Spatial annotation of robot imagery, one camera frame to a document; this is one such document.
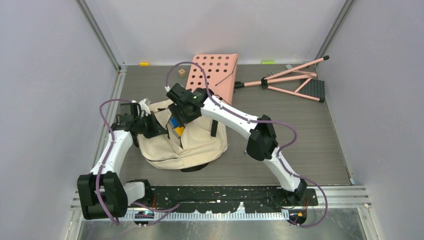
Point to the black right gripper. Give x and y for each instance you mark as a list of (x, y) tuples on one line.
[(174, 108)]

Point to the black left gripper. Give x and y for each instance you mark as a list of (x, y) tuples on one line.
[(156, 129)]

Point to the blue eraser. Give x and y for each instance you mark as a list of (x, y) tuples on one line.
[(173, 122)]

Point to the orange yellow eraser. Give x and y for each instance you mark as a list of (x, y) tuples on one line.
[(179, 131)]

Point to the beige canvas backpack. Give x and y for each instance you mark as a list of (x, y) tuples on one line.
[(203, 141)]

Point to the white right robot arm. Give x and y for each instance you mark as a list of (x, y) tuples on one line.
[(262, 144)]

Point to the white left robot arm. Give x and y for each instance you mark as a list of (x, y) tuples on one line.
[(101, 193)]

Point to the small wooden cube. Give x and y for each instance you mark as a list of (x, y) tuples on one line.
[(182, 72)]

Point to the pink perforated music stand tray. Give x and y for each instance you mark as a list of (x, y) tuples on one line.
[(220, 74)]

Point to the yellow block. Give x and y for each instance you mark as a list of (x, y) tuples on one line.
[(144, 64)]

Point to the green block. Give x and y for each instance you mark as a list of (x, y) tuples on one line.
[(267, 62)]

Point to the grey lego strip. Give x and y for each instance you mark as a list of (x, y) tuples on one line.
[(282, 70)]

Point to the pink folding tripod stand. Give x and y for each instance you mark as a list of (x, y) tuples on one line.
[(295, 74)]

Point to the dark grey lego baseplate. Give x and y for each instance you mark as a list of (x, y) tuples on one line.
[(314, 88)]

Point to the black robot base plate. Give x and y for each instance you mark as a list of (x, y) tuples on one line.
[(224, 199)]

